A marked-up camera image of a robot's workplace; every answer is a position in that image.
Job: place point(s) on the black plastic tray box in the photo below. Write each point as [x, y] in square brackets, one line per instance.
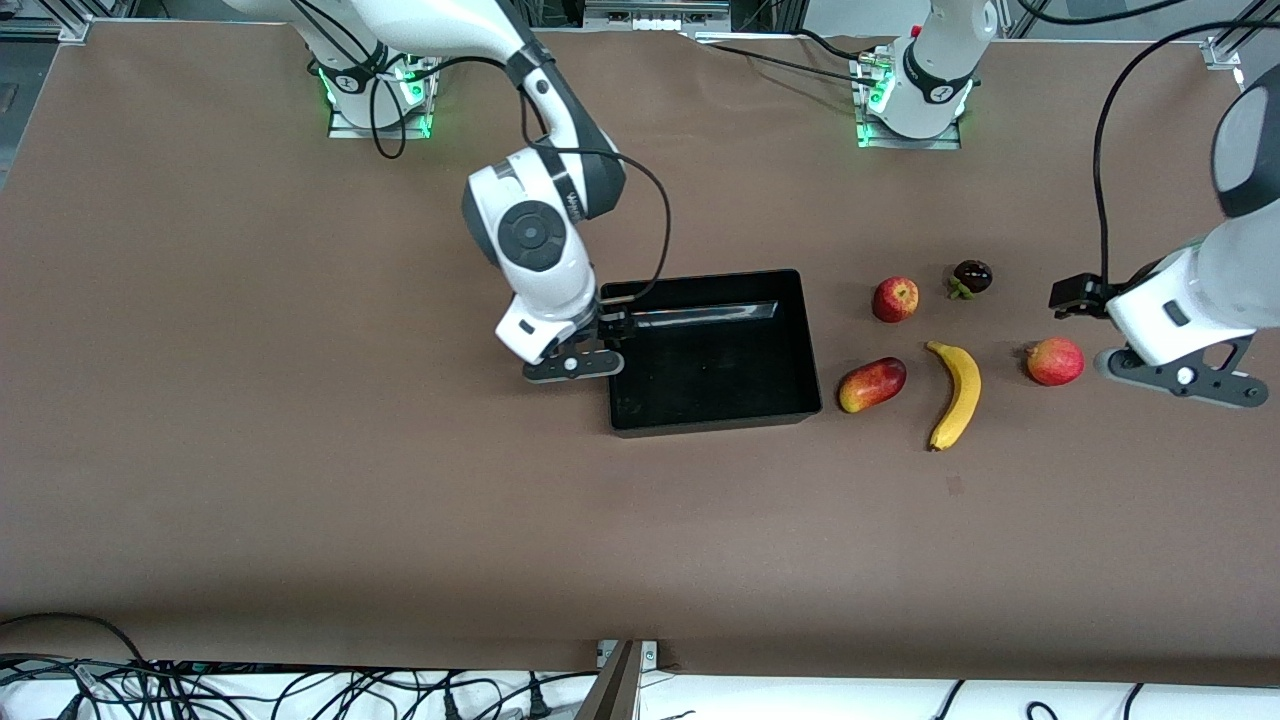
[720, 380]

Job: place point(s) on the yellow banana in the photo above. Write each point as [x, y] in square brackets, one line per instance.
[965, 390]

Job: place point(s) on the small red apple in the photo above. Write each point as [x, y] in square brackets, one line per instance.
[895, 300]

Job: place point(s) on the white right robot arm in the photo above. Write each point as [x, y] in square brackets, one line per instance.
[540, 240]

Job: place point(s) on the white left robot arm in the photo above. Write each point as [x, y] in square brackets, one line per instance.
[940, 60]

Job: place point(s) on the red pomegranate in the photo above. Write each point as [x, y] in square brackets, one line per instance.
[1055, 362]

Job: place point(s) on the dark purple mangosteen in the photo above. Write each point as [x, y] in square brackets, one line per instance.
[972, 276]

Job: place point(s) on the red yellow mango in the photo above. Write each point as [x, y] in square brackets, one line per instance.
[872, 385]

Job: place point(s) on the white power strip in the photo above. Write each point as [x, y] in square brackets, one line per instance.
[655, 20]

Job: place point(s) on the brown table cover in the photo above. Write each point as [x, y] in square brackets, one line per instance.
[300, 500]

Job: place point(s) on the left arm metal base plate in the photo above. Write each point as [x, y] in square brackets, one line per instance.
[870, 141]

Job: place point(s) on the metal corner bracket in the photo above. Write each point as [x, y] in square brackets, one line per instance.
[1222, 52]

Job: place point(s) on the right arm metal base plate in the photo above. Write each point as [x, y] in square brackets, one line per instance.
[340, 129]

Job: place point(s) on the small metal table bracket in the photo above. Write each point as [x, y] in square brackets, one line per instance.
[650, 655]

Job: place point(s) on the grey metal post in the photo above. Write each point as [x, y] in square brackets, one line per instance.
[612, 695]

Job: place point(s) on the aluminium frame profile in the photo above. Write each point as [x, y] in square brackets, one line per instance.
[45, 28]

